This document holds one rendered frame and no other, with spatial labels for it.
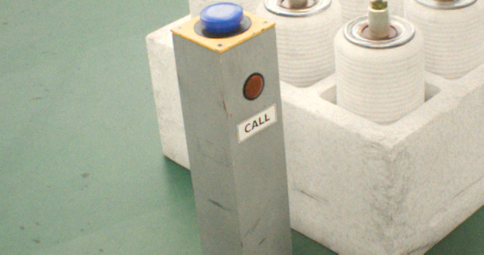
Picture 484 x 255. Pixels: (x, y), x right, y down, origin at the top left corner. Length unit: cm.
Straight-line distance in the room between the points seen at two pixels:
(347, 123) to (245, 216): 14
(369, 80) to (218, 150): 17
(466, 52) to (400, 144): 17
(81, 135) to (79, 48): 27
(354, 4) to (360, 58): 16
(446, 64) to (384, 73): 12
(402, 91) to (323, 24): 12
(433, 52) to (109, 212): 44
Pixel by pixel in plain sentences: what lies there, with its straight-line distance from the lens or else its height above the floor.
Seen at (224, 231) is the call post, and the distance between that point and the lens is 99.
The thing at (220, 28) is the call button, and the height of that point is 32.
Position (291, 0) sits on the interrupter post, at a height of 26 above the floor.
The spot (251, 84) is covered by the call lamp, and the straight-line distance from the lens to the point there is 89.
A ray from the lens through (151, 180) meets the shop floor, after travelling 125.
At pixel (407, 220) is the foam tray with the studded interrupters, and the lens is 103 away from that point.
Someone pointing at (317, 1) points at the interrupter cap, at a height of 25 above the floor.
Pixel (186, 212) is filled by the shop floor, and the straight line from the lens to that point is 119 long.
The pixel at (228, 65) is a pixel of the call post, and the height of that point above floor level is 30.
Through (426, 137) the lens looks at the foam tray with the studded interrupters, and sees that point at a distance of 100.
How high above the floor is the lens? 71
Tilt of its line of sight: 32 degrees down
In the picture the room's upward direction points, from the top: 6 degrees counter-clockwise
